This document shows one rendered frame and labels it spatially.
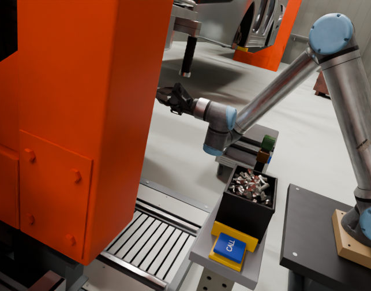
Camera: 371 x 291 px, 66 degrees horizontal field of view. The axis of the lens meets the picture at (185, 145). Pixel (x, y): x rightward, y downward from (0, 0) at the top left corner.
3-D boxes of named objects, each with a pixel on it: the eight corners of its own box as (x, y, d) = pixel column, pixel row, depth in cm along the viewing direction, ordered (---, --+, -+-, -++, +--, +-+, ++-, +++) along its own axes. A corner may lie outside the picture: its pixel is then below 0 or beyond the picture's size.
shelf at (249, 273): (227, 185, 109) (229, 178, 108) (271, 202, 105) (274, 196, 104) (187, 260, 71) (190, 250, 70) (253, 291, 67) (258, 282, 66)
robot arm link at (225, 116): (229, 134, 115) (236, 111, 110) (200, 125, 118) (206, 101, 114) (234, 128, 123) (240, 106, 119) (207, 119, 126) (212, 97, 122)
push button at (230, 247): (218, 238, 76) (221, 231, 75) (244, 249, 74) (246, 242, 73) (211, 254, 70) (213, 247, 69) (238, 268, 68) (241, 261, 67)
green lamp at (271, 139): (261, 144, 100) (265, 133, 98) (272, 148, 99) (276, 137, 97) (259, 147, 96) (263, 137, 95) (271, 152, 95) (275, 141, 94)
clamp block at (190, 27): (177, 30, 111) (180, 16, 109) (199, 36, 109) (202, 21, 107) (172, 30, 107) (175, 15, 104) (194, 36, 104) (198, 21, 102)
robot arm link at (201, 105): (202, 114, 114) (211, 94, 117) (191, 109, 115) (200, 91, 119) (203, 125, 122) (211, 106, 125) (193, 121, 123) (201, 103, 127)
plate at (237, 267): (216, 238, 77) (217, 235, 76) (245, 250, 75) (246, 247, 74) (208, 257, 70) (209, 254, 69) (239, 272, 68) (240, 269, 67)
